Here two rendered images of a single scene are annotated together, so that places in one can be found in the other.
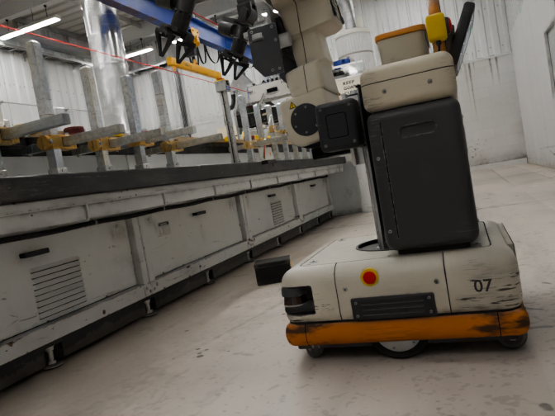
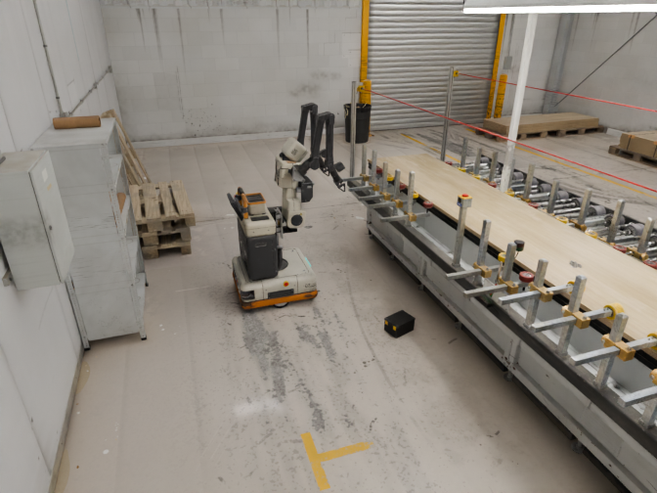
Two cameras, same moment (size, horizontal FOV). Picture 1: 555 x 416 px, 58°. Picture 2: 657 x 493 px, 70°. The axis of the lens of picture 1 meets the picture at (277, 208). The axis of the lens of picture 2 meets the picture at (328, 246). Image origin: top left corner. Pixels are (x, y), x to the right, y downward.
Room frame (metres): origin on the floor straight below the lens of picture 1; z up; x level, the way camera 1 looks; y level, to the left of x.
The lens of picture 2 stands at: (4.87, -2.33, 2.28)
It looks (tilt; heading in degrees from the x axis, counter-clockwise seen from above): 26 degrees down; 141
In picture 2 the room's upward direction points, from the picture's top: straight up
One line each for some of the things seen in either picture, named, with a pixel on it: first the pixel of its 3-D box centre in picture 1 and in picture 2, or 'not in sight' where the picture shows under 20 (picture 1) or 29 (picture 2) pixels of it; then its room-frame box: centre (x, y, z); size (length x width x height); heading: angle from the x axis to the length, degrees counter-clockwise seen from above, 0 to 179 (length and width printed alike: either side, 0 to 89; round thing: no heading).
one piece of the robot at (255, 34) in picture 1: (280, 49); (301, 185); (1.76, -0.10, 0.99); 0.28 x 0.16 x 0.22; 159
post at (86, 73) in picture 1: (97, 127); (384, 187); (2.00, 0.64, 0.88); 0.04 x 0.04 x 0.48; 69
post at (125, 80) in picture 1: (135, 129); (396, 196); (2.24, 0.56, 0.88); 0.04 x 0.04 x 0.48; 69
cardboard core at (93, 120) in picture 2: not in sight; (77, 122); (1.04, -1.57, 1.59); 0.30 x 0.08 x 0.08; 69
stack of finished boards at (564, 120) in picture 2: not in sight; (541, 122); (-0.23, 7.65, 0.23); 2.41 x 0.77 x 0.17; 71
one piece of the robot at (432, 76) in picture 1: (412, 144); (260, 234); (1.62, -0.46, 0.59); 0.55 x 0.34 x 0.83; 159
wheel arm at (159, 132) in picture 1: (116, 143); (380, 197); (2.02, 0.58, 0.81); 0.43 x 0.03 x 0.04; 69
